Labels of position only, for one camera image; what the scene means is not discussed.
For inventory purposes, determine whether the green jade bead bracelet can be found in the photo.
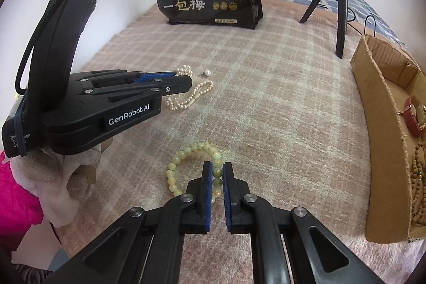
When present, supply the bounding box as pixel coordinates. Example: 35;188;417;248
166;141;225;199

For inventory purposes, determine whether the pink sleeve forearm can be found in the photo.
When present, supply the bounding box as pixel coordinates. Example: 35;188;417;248
0;151;43;252

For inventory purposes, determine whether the left gloved hand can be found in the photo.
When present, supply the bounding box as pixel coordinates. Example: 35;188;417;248
6;144;103;228

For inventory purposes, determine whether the pink plaid blanket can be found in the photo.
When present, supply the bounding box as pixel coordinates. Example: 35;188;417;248
57;1;425;283

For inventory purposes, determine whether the brown leather watch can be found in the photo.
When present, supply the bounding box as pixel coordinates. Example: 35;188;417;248
398;95;425;138

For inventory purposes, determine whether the cardboard box tray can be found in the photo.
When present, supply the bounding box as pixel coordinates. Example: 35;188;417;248
350;35;425;244

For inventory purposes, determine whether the white pearl necklace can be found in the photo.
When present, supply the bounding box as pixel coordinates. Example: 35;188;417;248
165;64;215;111

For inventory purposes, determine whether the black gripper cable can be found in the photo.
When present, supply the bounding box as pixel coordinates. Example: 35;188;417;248
14;0;103;95

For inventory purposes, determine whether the brown wooden bead necklace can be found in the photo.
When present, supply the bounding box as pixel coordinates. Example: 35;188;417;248
411;140;426;225

